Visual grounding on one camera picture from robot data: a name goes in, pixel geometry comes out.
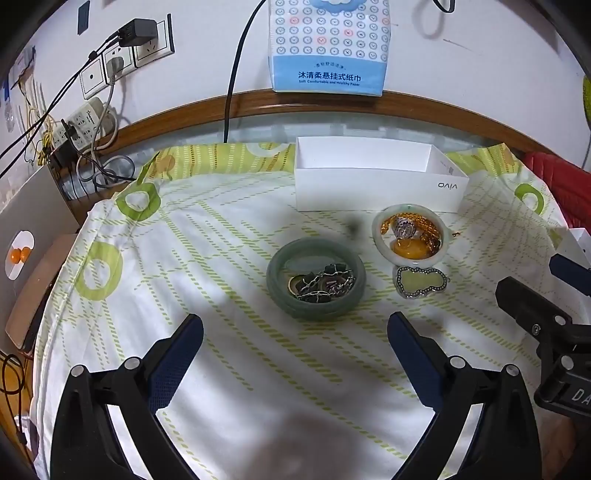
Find white cardboard box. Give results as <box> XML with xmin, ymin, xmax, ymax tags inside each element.
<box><xmin>294</xmin><ymin>136</ymin><xmax>471</xmax><ymax>214</ymax></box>

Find white wall socket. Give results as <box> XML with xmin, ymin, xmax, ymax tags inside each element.
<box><xmin>79</xmin><ymin>62</ymin><xmax>112</xmax><ymax>100</ymax></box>
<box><xmin>132</xmin><ymin>14</ymin><xmax>176</xmax><ymax>70</ymax></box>
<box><xmin>102</xmin><ymin>44</ymin><xmax>137</xmax><ymax>86</ymax></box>

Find red quilted item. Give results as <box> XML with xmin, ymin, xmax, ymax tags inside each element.
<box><xmin>522</xmin><ymin>150</ymin><xmax>591</xmax><ymax>230</ymax></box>

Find black charger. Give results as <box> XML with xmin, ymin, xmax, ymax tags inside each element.
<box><xmin>117</xmin><ymin>18</ymin><xmax>158</xmax><ymax>48</ymax></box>

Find silver chain bracelet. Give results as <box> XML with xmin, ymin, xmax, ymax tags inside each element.
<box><xmin>295</xmin><ymin>262</ymin><xmax>351</xmax><ymax>304</ymax></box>

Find green patterned white sheet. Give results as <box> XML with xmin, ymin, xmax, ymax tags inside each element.
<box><xmin>30</xmin><ymin>142</ymin><xmax>570</xmax><ymax>480</ymax></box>

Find white power strip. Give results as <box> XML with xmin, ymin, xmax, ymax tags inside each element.
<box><xmin>46</xmin><ymin>96</ymin><xmax>119</xmax><ymax>154</ymax></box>

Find small white box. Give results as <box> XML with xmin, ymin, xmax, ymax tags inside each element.
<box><xmin>555</xmin><ymin>227</ymin><xmax>591</xmax><ymax>269</ymax></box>

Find gourd-shaped jade pendant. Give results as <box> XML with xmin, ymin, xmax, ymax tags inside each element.
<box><xmin>396</xmin><ymin>265</ymin><xmax>450</xmax><ymax>300</ymax></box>

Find pale jade bangle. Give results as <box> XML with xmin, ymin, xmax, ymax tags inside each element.
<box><xmin>372</xmin><ymin>204</ymin><xmax>451</xmax><ymax>264</ymax></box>

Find amber bead bracelet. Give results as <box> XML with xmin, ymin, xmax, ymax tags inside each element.
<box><xmin>381</xmin><ymin>211</ymin><xmax>446</xmax><ymax>252</ymax></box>

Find amber pendant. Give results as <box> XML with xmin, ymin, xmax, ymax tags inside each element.
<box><xmin>391</xmin><ymin>239</ymin><xmax>433</xmax><ymax>260</ymax></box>

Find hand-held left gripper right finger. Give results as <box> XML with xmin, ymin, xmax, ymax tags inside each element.
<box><xmin>387</xmin><ymin>311</ymin><xmax>542</xmax><ymax>480</ymax></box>

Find blue white tissue pack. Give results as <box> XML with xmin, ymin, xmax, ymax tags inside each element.
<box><xmin>267</xmin><ymin>0</ymin><xmax>392</xmax><ymax>97</ymax></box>

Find grey plug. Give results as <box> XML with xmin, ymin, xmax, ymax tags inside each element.
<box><xmin>105</xmin><ymin>55</ymin><xmax>126</xmax><ymax>85</ymax></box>

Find silver chain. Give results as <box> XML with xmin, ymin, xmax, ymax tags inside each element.
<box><xmin>302</xmin><ymin>270</ymin><xmax>356</xmax><ymax>301</ymax></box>

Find wooden table edge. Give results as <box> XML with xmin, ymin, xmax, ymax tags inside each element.
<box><xmin>115</xmin><ymin>90</ymin><xmax>591</xmax><ymax>168</ymax></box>

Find yellow wires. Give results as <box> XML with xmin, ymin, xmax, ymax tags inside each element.
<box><xmin>27</xmin><ymin>78</ymin><xmax>57</xmax><ymax>167</ymax></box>

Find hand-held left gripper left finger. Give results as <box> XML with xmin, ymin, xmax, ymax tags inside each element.
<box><xmin>48</xmin><ymin>313</ymin><xmax>205</xmax><ymax>480</ymax></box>

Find dark green jade bangle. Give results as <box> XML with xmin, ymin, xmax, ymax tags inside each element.
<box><xmin>266</xmin><ymin>239</ymin><xmax>367</xmax><ymax>320</ymax></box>

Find thick black cable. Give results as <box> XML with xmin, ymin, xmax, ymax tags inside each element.
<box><xmin>223</xmin><ymin>0</ymin><xmax>274</xmax><ymax>144</ymax></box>

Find silver laptop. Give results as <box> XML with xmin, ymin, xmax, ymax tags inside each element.
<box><xmin>0</xmin><ymin>164</ymin><xmax>82</xmax><ymax>324</ymax></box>

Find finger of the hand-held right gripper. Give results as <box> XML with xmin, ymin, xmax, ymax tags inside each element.
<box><xmin>549</xmin><ymin>255</ymin><xmax>591</xmax><ymax>297</ymax></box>
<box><xmin>495</xmin><ymin>276</ymin><xmax>574</xmax><ymax>343</ymax></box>

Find brown flat board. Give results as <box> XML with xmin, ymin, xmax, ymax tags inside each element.
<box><xmin>4</xmin><ymin>233</ymin><xmax>80</xmax><ymax>357</ymax></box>

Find thin black charger cables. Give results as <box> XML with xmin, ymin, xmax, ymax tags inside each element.
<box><xmin>0</xmin><ymin>32</ymin><xmax>125</xmax><ymax>178</ymax></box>

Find silver ring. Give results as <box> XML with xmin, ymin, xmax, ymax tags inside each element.
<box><xmin>392</xmin><ymin>217</ymin><xmax>417</xmax><ymax>241</ymax></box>

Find grey coiled cable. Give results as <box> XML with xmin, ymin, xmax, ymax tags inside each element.
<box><xmin>69</xmin><ymin>154</ymin><xmax>136</xmax><ymax>200</ymax></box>

